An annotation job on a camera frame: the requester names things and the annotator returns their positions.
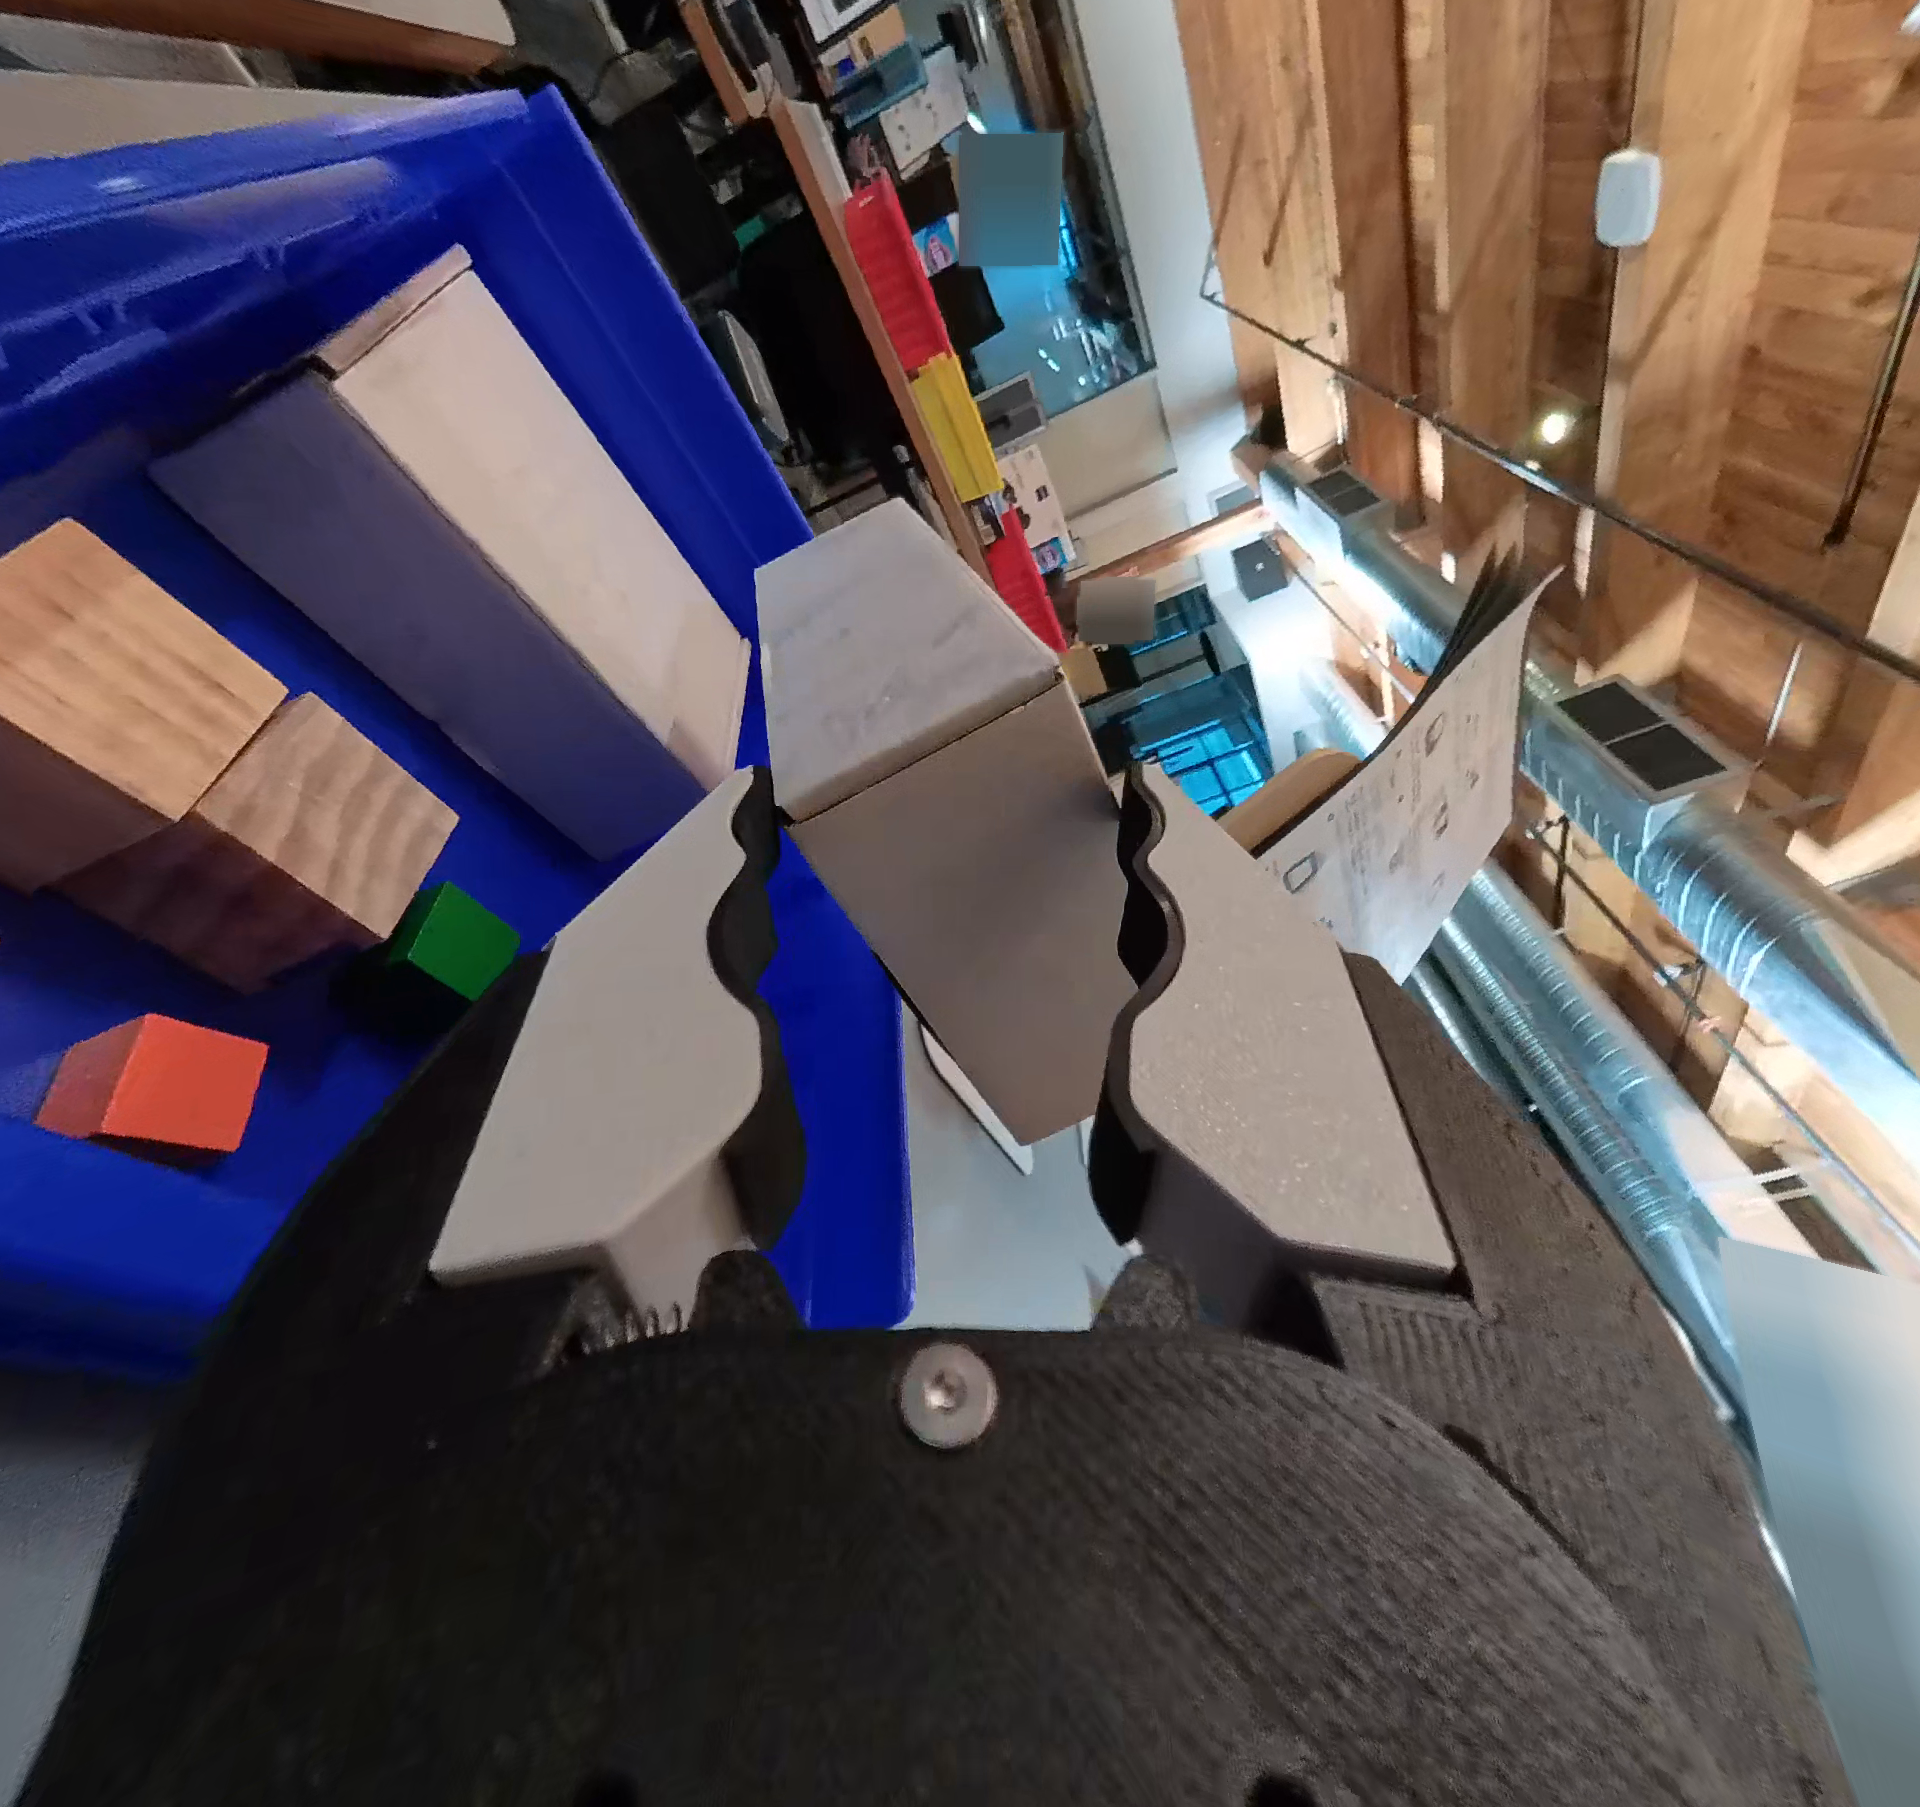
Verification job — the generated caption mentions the printed instruction sheet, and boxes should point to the printed instruction sheet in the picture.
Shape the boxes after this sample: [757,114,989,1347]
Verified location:
[1260,563,1561,985]

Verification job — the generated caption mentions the light wooden block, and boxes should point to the light wooden block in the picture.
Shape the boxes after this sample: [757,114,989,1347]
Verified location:
[0,517,289,893]

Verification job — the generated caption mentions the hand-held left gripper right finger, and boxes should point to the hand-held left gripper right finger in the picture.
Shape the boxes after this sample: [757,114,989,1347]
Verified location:
[1090,765,1462,1300]

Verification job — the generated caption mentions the white ceiling sensor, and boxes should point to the white ceiling sensor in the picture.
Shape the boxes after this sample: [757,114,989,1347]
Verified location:
[1594,151,1663,250]

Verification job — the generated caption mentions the yellow shelf bins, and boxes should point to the yellow shelf bins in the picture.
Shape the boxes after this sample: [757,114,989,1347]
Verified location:
[907,357,1004,502]

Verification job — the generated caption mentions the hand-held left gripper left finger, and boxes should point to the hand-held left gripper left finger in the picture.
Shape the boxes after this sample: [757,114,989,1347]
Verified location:
[430,768,815,1311]

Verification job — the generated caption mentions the silver spiral ventilation duct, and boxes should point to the silver spiral ventilation duct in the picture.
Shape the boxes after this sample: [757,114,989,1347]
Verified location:
[1409,862,1749,1388]
[1260,458,1920,1239]

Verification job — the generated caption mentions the blue plastic bin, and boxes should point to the blue plastic bin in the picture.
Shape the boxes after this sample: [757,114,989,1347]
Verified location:
[0,81,916,1380]

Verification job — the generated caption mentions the red wooden cube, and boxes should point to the red wooden cube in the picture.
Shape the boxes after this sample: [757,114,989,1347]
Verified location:
[33,1017,273,1164]

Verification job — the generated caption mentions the green wooden cube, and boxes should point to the green wooden cube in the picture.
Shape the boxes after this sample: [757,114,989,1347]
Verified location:
[334,882,522,1044]

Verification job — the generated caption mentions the wavy-grain wooden block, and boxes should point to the wavy-grain wooden block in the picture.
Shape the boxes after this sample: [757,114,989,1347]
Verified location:
[61,694,461,996]

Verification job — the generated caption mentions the white cardboard box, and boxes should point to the white cardboard box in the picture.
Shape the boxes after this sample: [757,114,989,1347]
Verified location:
[150,248,752,864]
[754,498,1145,1150]

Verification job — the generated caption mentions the red shelf bins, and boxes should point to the red shelf bins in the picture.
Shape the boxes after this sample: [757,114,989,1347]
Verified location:
[843,173,950,368]

